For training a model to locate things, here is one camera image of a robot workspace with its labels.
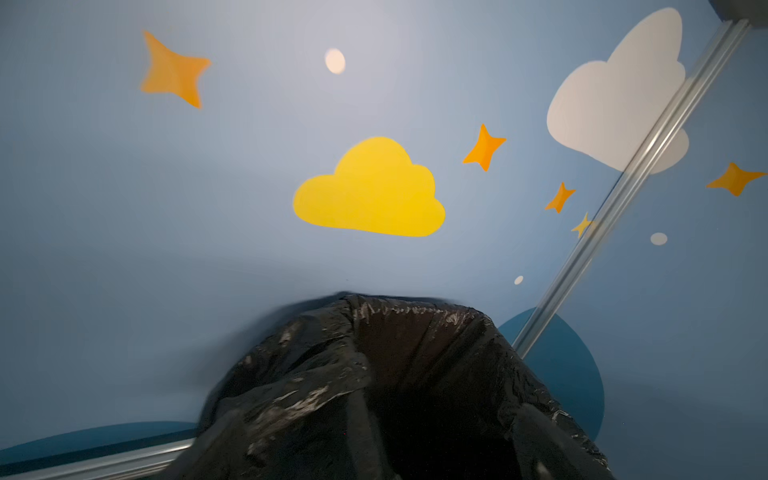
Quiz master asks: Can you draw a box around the black bin bag bin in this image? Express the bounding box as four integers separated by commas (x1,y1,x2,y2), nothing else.
161,294,612,479

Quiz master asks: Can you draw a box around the aluminium back frame rail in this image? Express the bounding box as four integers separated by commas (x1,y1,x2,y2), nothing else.
2,439,193,480

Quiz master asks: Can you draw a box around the right aluminium frame post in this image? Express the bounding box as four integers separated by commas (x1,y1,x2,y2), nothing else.
513,18,752,358

